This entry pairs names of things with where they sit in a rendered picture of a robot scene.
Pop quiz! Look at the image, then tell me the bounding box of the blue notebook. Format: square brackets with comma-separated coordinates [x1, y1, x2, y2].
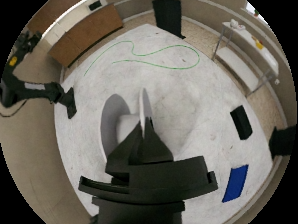
[222, 164, 249, 203]

